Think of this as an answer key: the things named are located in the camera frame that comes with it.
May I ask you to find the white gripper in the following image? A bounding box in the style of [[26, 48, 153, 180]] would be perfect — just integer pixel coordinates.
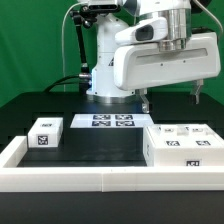
[[114, 33, 221, 113]]

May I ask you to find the white door panel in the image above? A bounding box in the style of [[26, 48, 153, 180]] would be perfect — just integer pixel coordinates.
[[182, 124, 224, 148], [143, 124, 187, 149]]

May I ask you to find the white cabinet box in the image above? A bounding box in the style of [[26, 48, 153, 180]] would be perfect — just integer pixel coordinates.
[[142, 126, 224, 168]]

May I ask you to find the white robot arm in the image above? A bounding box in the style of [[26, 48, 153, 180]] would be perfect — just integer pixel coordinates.
[[87, 0, 221, 103]]

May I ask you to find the flat white tagged panel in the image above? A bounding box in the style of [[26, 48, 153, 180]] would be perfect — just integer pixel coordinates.
[[71, 114, 153, 128]]

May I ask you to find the small white tagged block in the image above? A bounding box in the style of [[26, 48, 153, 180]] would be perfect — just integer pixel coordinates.
[[28, 117, 63, 148]]

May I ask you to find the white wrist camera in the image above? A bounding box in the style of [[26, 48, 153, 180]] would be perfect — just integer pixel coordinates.
[[115, 17, 168, 45]]

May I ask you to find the black cable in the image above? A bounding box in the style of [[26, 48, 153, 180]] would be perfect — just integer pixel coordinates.
[[43, 74, 92, 94]]

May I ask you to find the black camera on mount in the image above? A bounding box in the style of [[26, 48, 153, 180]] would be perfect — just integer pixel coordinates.
[[88, 0, 120, 13]]

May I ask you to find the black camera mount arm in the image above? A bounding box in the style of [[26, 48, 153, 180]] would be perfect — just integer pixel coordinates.
[[69, 9, 90, 95]]

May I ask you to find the white cable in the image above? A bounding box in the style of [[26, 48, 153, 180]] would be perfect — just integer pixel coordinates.
[[61, 2, 84, 93]]

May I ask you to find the white U-shaped fence frame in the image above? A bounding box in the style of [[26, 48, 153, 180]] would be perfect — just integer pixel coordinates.
[[0, 136, 224, 192]]

